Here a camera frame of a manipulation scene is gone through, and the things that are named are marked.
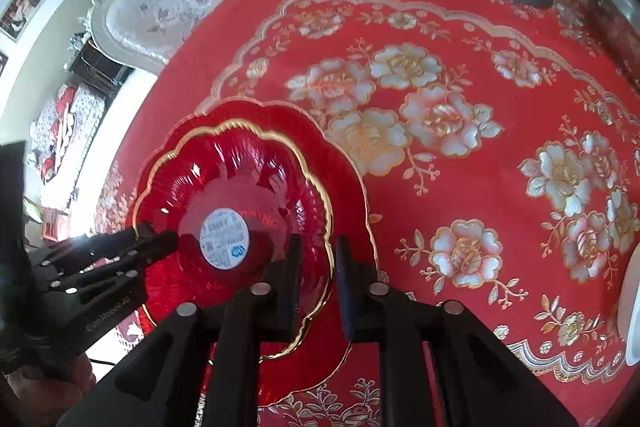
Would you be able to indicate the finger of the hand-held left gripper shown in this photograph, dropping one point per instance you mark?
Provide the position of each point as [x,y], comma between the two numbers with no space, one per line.
[90,247]
[150,249]

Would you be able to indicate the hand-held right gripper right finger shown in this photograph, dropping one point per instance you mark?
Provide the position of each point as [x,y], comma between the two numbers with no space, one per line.
[345,287]

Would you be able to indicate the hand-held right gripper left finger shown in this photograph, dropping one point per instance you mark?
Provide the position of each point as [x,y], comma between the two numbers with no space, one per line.
[293,287]

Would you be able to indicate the large red glass plate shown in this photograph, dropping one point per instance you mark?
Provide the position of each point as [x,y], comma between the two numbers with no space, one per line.
[345,187]

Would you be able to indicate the red glass bowl gold rim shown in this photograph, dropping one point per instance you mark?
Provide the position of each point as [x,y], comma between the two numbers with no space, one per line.
[235,167]

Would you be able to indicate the person's left forearm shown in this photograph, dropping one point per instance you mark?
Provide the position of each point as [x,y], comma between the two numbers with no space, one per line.
[50,384]

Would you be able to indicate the red patterned blanket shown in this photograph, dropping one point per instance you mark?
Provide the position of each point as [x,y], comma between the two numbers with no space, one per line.
[65,142]

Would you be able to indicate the red floral tablecloth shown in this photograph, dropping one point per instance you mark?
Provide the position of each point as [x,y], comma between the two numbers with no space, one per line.
[450,157]

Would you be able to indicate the dark wooden cabinet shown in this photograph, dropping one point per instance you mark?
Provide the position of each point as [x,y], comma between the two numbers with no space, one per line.
[97,67]

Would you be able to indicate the white plate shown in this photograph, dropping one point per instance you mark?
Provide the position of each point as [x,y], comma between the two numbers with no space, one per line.
[631,307]

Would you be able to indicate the framed wall picture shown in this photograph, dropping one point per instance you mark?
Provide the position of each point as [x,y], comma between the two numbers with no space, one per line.
[22,9]
[3,64]

